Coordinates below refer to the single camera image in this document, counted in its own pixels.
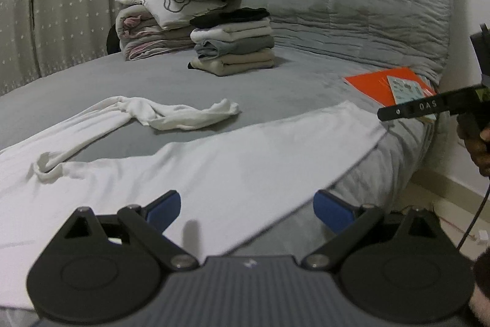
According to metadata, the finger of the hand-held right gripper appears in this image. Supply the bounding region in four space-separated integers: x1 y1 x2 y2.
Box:
377 87 477 122

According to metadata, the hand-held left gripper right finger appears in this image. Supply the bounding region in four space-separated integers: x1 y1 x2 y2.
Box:
300 190 448 271

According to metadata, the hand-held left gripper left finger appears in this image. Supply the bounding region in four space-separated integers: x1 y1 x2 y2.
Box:
50 190 200 271

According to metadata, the white long-sleeved shirt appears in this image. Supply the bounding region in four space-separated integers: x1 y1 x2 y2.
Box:
0 96 386 310

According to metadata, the person's right hand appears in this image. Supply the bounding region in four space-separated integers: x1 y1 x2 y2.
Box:
459 128 490 177

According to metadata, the light blue booklet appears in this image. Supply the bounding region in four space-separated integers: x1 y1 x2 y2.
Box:
386 75 437 124

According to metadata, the orange book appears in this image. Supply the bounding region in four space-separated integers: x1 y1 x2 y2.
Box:
342 67 437 107

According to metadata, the grey bed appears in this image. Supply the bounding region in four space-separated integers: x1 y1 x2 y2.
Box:
0 41 445 327

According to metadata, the beige folded garment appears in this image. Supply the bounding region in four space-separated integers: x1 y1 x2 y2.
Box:
187 48 276 77

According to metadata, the dark fuzzy cloth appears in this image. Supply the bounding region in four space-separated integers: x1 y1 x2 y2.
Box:
468 248 490 327

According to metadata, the black bag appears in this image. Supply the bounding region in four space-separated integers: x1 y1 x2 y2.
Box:
106 26 122 55

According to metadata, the grey folded garment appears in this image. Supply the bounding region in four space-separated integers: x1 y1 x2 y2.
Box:
194 35 275 59

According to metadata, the black folded garment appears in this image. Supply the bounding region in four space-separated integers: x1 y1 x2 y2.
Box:
189 7 271 28

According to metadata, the white printed pillow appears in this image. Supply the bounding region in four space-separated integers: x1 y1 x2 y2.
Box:
115 0 228 31

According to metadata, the grey star-patterned curtain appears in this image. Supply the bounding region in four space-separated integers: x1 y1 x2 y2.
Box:
0 0 152 96

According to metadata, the thin red cable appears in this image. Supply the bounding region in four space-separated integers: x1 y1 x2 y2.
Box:
436 214 479 238

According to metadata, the black cable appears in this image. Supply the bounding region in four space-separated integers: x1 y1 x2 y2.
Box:
457 187 490 251

